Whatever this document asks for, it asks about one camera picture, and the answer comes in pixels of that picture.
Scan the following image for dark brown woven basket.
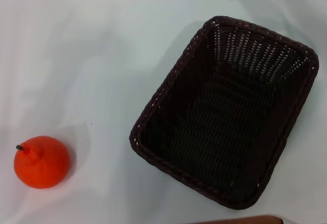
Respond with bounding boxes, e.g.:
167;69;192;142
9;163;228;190
129;15;320;211

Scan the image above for orange toy tangerine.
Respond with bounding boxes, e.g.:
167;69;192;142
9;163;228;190
13;135;72;190

